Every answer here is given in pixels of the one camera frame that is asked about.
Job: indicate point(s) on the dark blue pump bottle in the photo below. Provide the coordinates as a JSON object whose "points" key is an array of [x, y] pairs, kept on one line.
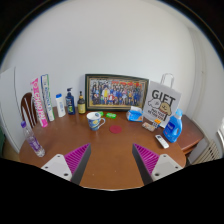
{"points": [[70, 104]]}

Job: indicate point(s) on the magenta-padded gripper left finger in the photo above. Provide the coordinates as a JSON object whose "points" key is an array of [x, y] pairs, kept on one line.
{"points": [[76, 159]]}

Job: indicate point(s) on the tall pink white box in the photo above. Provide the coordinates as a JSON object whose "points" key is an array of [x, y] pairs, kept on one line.
{"points": [[39, 103]]}

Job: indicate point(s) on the framed group photo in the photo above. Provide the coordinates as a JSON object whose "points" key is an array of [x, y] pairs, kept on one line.
{"points": [[115, 92]]}

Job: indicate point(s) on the white printed paper gift bag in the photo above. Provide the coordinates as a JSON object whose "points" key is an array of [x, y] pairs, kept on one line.
{"points": [[162, 101]]}

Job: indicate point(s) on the small orange packet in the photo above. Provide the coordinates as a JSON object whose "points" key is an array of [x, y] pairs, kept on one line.
{"points": [[157, 122]]}

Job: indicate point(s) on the white radiator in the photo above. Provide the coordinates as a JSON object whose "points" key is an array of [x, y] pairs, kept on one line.
{"points": [[209, 152]]}

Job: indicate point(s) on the blue detergent bottle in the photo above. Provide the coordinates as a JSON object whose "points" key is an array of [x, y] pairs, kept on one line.
{"points": [[172, 128]]}

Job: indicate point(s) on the white bottle with blue cap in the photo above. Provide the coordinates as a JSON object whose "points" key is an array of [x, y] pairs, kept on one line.
{"points": [[60, 106]]}

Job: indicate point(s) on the clear purple-capped water bottle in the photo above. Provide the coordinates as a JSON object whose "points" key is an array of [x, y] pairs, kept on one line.
{"points": [[33, 141]]}

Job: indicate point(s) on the dark bottle with yellow label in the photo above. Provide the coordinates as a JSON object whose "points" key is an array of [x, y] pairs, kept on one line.
{"points": [[81, 106]]}

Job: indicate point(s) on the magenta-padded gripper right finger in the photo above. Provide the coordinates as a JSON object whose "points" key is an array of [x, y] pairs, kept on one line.
{"points": [[148, 159]]}

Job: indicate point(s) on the tall green white box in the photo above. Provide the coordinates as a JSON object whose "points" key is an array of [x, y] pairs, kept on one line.
{"points": [[47, 98]]}

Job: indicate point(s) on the small tan snack packet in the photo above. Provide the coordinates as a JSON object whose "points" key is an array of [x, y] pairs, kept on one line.
{"points": [[148, 126]]}

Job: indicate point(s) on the dark wooden chair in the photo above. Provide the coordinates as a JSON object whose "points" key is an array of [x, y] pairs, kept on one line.
{"points": [[26, 108]]}

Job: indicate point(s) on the white remote control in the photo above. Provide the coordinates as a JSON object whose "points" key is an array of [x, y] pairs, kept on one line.
{"points": [[162, 141]]}

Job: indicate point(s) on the white refrigerator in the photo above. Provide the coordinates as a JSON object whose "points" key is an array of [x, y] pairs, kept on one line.
{"points": [[10, 106]]}

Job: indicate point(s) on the flat round red coaster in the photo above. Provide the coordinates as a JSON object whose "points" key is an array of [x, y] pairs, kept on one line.
{"points": [[115, 129]]}

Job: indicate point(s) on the blue yellow printed mug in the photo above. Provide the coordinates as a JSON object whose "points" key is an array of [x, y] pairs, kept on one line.
{"points": [[93, 121]]}

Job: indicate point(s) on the small green packet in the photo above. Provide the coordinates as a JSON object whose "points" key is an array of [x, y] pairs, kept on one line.
{"points": [[111, 115], [101, 113]]}

